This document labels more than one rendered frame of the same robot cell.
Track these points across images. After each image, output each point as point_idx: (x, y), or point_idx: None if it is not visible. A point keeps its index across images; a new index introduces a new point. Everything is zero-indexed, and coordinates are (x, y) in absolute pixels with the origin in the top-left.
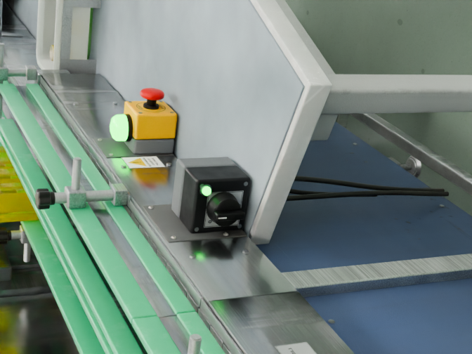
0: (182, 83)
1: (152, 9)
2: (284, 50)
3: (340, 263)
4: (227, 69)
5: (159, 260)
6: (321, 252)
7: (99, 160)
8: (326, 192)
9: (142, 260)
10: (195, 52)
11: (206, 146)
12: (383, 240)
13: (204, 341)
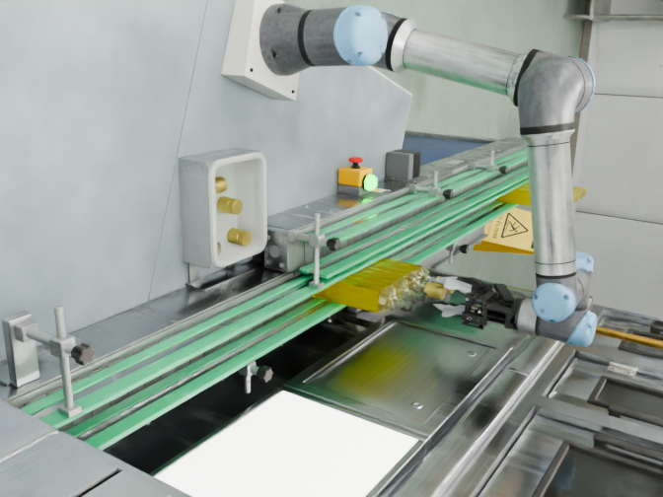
0: (348, 147)
1: (313, 125)
2: (402, 89)
3: None
4: (378, 116)
5: (438, 182)
6: None
7: (387, 198)
8: None
9: (444, 183)
10: (356, 123)
11: (369, 163)
12: None
13: (465, 174)
